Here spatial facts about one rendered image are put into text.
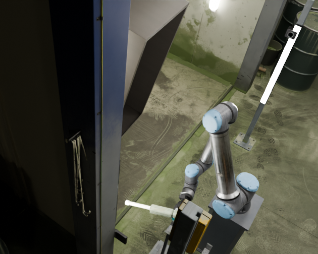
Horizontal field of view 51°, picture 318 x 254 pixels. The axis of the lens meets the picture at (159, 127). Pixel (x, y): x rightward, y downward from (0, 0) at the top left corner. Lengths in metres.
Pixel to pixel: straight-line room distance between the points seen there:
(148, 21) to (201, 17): 2.26
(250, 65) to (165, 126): 1.32
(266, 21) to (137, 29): 2.25
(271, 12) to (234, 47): 0.60
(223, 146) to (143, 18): 0.88
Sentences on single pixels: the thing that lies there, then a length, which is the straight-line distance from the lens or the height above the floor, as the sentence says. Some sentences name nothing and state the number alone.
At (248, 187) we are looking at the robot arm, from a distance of 2.23.
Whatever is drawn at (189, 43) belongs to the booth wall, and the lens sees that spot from 4.48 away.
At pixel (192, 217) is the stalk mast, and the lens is 1.15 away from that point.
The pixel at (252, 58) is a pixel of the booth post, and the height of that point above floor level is 0.51.
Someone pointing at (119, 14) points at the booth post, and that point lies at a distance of 1.12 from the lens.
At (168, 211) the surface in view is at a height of 0.76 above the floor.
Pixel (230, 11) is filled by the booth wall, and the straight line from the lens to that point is 4.08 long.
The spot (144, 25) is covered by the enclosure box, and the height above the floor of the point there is 1.65.
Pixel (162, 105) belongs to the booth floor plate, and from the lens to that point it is 3.88.
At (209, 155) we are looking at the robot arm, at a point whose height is 0.95.
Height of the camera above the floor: 2.62
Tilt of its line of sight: 45 degrees down
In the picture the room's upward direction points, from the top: 10 degrees clockwise
